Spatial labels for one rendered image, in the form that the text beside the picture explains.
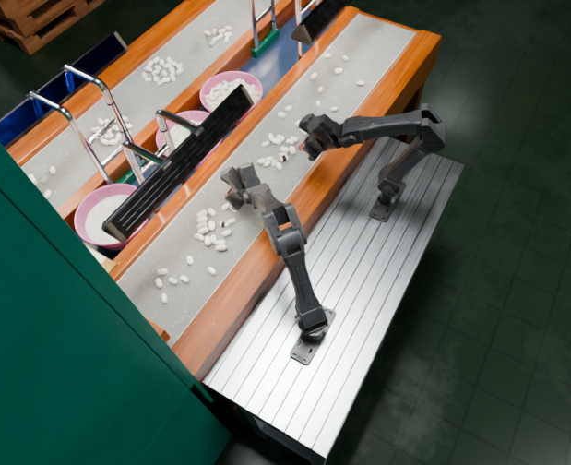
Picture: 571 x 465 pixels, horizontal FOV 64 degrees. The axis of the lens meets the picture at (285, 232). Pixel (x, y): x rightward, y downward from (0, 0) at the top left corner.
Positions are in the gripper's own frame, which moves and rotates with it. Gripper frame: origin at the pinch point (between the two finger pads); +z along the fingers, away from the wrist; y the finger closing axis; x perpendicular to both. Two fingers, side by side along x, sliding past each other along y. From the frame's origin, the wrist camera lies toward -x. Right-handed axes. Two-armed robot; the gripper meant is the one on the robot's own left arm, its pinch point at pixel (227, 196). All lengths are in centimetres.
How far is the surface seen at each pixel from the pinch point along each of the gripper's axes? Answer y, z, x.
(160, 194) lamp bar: 25.1, -21.1, -22.9
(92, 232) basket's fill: 36.9, 27.4, -19.2
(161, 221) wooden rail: 21.5, 9.1, -8.7
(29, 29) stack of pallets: -74, 223, -111
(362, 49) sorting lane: -100, -1, 3
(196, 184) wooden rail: 2.0, 9.2, -8.8
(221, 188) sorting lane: -2.5, 4.7, -1.7
